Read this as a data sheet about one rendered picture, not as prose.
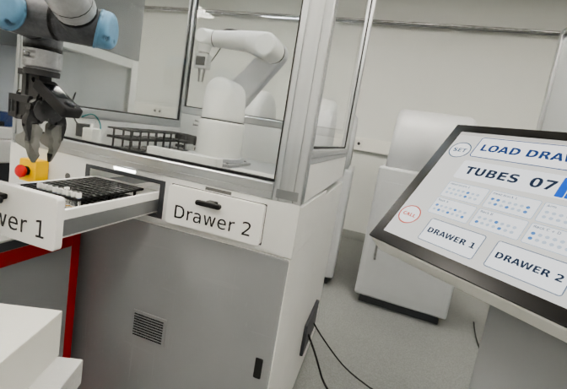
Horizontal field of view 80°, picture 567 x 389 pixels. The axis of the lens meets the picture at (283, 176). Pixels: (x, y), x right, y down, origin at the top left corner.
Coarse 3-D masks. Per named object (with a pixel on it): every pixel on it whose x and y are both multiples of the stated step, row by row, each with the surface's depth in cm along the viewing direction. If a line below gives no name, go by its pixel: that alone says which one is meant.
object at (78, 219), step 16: (96, 176) 107; (144, 192) 102; (80, 208) 74; (96, 208) 78; (112, 208) 83; (128, 208) 88; (144, 208) 94; (64, 224) 70; (80, 224) 74; (96, 224) 79
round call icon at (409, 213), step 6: (408, 204) 63; (402, 210) 63; (408, 210) 62; (414, 210) 62; (420, 210) 61; (396, 216) 63; (402, 216) 62; (408, 216) 61; (414, 216) 61; (420, 216) 60; (402, 222) 61; (408, 222) 60; (414, 222) 60
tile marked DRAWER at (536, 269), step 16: (496, 256) 48; (512, 256) 47; (528, 256) 45; (544, 256) 44; (512, 272) 45; (528, 272) 44; (544, 272) 43; (560, 272) 42; (544, 288) 42; (560, 288) 41
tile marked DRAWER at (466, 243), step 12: (432, 228) 57; (444, 228) 56; (456, 228) 54; (432, 240) 55; (444, 240) 54; (456, 240) 53; (468, 240) 52; (480, 240) 51; (456, 252) 51; (468, 252) 50
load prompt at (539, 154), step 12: (480, 144) 64; (492, 144) 62; (504, 144) 61; (516, 144) 59; (528, 144) 58; (540, 144) 56; (552, 144) 55; (480, 156) 62; (492, 156) 60; (504, 156) 59; (516, 156) 57; (528, 156) 56; (540, 156) 55; (552, 156) 54; (564, 156) 53; (552, 168) 52; (564, 168) 51
